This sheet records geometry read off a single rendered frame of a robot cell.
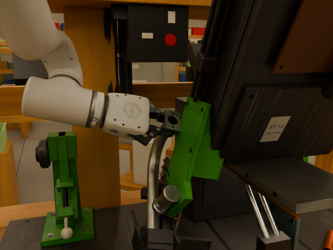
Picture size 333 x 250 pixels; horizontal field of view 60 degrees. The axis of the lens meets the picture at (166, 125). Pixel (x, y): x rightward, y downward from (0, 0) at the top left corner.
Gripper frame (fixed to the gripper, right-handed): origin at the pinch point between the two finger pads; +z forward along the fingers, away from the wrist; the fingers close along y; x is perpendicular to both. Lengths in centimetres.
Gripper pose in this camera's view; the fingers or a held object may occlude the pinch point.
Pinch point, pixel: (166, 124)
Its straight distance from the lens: 69.9
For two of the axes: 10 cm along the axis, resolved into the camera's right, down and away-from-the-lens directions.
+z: 9.3, 1.9, 3.2
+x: -3.7, 5.3, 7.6
